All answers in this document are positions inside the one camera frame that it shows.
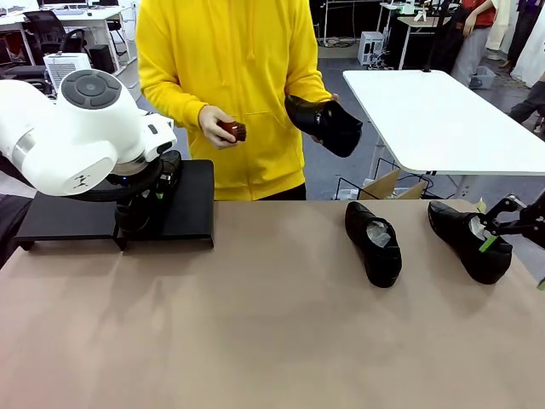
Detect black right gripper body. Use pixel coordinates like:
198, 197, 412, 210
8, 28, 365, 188
526, 199, 545, 249

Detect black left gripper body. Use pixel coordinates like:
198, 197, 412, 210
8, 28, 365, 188
122, 170, 169, 204

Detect brown wooden shoe brush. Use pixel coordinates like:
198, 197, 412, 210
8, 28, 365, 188
216, 120, 249, 144

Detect black shoe with silver buckle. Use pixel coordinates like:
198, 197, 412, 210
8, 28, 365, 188
284, 94, 364, 158

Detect left forearm in yellow sleeve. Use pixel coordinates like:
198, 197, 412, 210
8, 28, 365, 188
284, 55, 334, 103

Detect right forearm in yellow sleeve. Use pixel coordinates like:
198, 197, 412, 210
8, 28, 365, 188
136, 72, 205, 129

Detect black shoe rack stand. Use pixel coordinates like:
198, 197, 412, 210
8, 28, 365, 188
0, 174, 165, 269

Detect person's right hand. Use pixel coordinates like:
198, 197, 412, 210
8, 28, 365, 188
198, 104, 240, 150

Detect person's left hand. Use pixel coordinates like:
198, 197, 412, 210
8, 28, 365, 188
309, 92, 341, 145

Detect person in dark trousers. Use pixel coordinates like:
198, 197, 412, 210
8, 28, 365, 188
508, 80, 545, 129

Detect large white table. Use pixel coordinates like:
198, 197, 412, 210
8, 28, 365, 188
342, 69, 545, 201

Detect black computer tower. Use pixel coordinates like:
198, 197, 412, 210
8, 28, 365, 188
89, 43, 115, 76

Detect white air purifier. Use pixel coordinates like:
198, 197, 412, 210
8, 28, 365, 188
43, 51, 93, 86

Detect grey storage bin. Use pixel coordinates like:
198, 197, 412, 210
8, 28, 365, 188
470, 66, 497, 90

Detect person in yellow hoodie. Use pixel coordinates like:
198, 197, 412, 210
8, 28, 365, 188
135, 0, 334, 201

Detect black office chair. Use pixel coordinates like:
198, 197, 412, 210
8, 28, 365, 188
23, 10, 89, 59
0, 63, 48, 82

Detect white office desk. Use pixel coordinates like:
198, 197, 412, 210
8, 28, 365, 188
0, 3, 138, 78

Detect person in red shirt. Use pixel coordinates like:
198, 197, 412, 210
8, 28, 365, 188
450, 0, 499, 86

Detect wooden top desk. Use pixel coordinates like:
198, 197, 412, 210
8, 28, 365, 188
398, 14, 452, 72

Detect white computer case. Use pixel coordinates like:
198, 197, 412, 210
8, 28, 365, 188
359, 31, 387, 68

